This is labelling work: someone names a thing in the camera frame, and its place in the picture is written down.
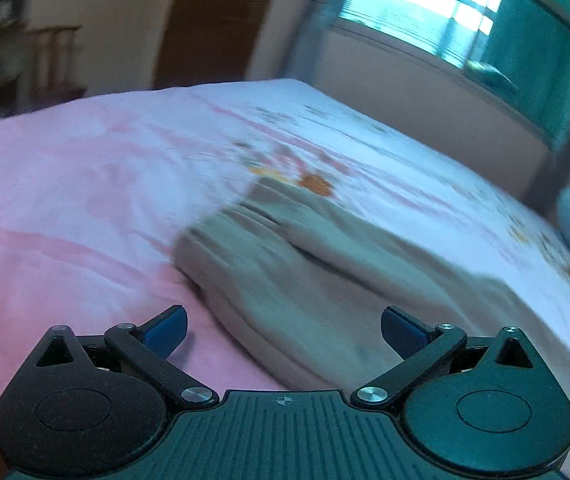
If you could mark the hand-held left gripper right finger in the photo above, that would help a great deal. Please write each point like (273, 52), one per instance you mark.
(402, 335)

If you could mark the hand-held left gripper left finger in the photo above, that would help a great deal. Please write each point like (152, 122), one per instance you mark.
(167, 334)

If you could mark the grey pants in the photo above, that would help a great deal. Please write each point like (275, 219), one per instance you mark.
(345, 280)

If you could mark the bed with pink floral sheet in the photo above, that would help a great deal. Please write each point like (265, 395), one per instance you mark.
(90, 185)

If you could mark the wooden chair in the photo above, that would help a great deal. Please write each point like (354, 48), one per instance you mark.
(57, 65)

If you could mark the brown wooden door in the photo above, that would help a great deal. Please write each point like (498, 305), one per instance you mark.
(215, 20)

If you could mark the window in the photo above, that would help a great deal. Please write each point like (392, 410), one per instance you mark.
(440, 15)

